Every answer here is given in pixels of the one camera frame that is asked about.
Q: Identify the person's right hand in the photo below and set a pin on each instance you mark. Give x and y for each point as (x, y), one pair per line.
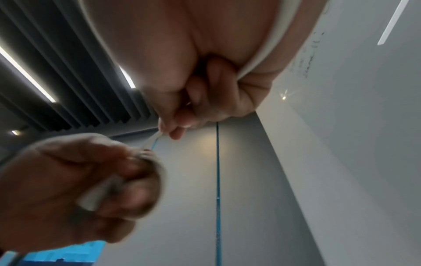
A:
(197, 39)

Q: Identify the person's left hand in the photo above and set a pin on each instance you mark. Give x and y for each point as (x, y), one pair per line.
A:
(49, 194)

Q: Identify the ceiling pendant lamp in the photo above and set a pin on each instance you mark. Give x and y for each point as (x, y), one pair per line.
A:
(14, 132)

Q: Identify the linear ceiling light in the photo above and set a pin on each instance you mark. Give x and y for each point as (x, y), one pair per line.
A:
(128, 78)
(29, 75)

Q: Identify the white wall whiteboard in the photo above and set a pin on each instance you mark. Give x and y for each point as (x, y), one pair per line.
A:
(361, 104)

